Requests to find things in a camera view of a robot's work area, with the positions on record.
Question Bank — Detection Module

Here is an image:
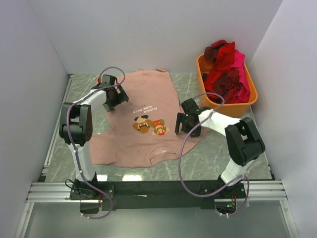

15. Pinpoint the orange plastic basket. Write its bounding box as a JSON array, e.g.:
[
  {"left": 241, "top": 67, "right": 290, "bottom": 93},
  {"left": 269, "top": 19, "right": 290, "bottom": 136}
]
[{"left": 196, "top": 54, "right": 258, "bottom": 118}]

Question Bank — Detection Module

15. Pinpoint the pink t shirt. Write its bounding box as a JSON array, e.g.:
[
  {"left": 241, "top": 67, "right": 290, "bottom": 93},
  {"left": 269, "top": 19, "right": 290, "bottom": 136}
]
[{"left": 90, "top": 69, "right": 208, "bottom": 168}]

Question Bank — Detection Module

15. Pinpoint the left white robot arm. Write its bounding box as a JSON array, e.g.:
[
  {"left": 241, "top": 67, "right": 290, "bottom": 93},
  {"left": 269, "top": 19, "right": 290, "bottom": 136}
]
[{"left": 59, "top": 74, "right": 129, "bottom": 199}]

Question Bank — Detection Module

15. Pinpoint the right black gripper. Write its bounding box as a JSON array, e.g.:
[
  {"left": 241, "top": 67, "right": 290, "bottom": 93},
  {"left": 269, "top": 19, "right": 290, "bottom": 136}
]
[{"left": 175, "top": 113, "right": 202, "bottom": 138}]

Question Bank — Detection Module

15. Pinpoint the aluminium frame rail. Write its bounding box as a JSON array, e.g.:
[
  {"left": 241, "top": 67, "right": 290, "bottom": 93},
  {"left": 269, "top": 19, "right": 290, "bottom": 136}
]
[{"left": 26, "top": 73, "right": 75, "bottom": 204}]

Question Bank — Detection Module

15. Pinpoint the black base beam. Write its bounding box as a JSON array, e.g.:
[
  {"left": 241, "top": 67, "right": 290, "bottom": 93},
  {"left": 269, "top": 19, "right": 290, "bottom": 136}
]
[{"left": 69, "top": 180, "right": 246, "bottom": 211}]

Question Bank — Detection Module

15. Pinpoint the bright red t shirt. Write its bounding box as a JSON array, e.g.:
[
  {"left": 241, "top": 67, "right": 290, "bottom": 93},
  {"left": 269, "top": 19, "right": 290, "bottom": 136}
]
[{"left": 204, "top": 42, "right": 235, "bottom": 92}]

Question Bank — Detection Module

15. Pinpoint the magenta t shirt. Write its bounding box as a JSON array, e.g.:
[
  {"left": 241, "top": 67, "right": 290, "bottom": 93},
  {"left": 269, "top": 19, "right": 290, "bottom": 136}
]
[{"left": 231, "top": 50, "right": 250, "bottom": 104}]

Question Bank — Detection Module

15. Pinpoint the dark maroon t shirt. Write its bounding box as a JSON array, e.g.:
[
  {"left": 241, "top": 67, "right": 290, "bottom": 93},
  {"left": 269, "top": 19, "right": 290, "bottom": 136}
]
[{"left": 204, "top": 40, "right": 227, "bottom": 62}]

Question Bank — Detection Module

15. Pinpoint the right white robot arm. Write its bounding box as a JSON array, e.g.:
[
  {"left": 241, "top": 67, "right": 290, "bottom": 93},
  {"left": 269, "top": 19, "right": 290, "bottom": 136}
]
[{"left": 175, "top": 98, "right": 265, "bottom": 198}]

